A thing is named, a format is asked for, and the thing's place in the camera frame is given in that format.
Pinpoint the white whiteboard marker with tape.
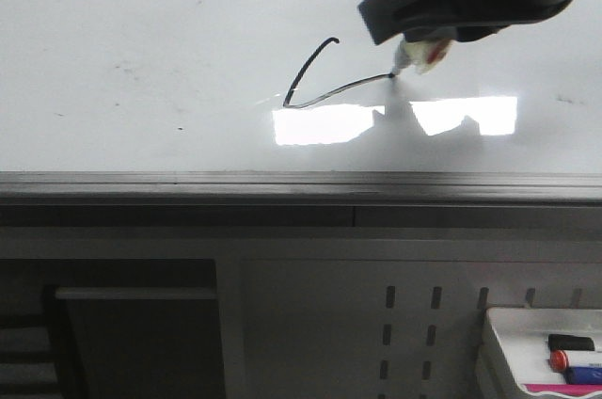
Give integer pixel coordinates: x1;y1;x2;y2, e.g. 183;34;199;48
388;39;452;78

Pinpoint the white plastic storage tray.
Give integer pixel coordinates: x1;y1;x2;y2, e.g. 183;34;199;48
475;308;601;398

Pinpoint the white slotted pegboard panel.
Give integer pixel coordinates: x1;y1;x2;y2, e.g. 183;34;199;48
223;259;601;398

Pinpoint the red-capped marker in tray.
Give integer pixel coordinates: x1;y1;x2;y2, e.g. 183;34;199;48
549;350;602;372

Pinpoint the blue-capped marker in tray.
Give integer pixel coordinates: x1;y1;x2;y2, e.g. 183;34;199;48
564;366;602;385

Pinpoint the pink item in tray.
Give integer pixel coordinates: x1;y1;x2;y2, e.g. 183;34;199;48
523;384;601;397

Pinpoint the white whiteboard with grey frame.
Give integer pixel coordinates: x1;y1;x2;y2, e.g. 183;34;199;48
1;0;601;228

